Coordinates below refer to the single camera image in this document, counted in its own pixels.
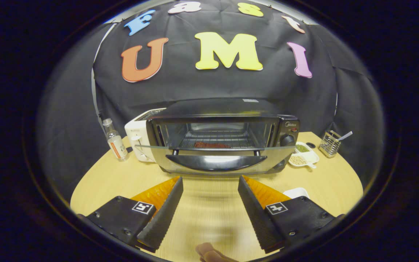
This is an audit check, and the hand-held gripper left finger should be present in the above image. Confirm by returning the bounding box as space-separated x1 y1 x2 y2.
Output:
79 176 184 252

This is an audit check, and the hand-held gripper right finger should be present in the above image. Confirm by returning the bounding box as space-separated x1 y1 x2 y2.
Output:
238 175 344 254

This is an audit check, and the reddish brown meat piece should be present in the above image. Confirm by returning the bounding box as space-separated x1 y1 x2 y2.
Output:
194 142 232 149

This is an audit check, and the black toaster oven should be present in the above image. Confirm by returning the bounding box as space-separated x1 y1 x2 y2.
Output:
146 98 300 176

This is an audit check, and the white slot toaster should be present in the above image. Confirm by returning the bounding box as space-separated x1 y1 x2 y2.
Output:
124 108 167 163

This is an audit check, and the small white rectangular dish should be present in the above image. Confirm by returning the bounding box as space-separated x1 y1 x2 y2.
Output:
283 187 310 199

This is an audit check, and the white sectioned spice dish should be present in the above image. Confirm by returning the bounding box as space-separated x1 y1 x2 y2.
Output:
289 142 320 169

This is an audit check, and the clear glass bottle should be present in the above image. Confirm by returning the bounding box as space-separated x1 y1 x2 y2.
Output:
102 118 129 162

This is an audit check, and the wire mesh utensil holder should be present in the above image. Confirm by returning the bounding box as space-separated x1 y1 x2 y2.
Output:
319 130 342 158

